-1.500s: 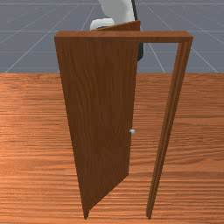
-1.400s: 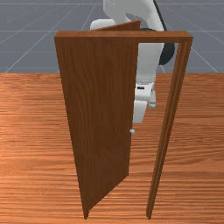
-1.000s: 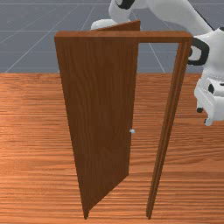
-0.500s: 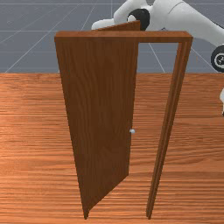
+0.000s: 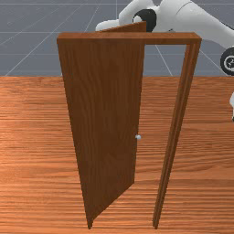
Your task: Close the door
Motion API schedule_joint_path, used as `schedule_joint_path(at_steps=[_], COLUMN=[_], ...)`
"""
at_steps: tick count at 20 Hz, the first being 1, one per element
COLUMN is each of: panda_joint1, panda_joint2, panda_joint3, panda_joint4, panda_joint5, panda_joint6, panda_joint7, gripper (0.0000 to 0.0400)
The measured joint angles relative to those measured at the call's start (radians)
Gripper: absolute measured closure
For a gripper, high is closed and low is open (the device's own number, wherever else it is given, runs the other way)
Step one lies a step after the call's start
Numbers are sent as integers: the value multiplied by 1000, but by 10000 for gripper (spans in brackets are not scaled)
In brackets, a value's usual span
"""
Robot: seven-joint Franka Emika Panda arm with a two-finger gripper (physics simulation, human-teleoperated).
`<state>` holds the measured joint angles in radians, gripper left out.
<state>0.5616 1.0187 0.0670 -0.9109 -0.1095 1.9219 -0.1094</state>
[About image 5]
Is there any brown wooden door leaf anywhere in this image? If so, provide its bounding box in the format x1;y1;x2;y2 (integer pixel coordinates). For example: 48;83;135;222
62;20;148;229

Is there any brown wooden door frame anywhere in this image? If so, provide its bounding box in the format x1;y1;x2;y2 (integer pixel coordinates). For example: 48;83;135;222
56;31;203;230

